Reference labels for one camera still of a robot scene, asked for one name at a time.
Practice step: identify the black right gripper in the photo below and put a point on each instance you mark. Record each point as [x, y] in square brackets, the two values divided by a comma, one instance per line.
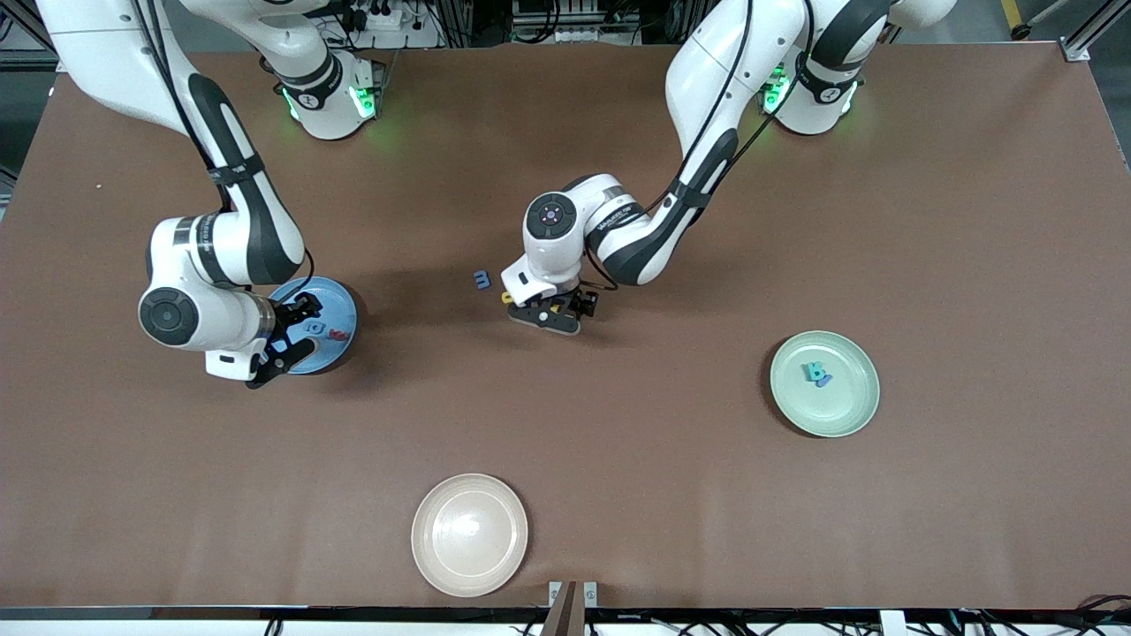
[287, 316]

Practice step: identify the blue plate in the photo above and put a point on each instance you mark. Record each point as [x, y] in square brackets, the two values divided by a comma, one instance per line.
[337, 300]

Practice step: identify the small metal table bracket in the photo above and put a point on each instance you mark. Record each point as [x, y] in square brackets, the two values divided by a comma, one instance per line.
[590, 595]

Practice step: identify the white power strip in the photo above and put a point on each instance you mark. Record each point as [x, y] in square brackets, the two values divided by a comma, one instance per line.
[375, 18]

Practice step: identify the teal foam letter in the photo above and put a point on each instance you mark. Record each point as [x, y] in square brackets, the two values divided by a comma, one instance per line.
[812, 370]

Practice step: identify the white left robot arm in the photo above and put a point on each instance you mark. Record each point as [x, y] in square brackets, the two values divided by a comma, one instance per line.
[548, 247]

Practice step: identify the aluminium frame post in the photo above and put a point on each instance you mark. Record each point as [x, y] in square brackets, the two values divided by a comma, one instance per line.
[1076, 51]

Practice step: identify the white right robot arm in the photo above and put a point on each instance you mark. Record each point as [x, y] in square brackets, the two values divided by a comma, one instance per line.
[203, 318]

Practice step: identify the blue foam letter m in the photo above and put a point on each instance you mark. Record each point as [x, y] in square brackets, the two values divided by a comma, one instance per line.
[482, 280]

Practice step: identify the blue foam letter a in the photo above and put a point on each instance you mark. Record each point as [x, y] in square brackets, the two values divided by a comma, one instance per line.
[314, 327]

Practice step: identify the beige plate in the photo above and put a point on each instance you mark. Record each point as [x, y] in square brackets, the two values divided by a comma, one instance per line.
[469, 535]

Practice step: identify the light green plate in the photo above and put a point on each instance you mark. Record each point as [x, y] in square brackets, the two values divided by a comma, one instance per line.
[839, 406]

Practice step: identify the brown wedge bar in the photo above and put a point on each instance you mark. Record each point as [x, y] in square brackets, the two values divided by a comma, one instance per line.
[565, 618]

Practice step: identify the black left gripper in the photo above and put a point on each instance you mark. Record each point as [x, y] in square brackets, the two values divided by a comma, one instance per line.
[584, 301]

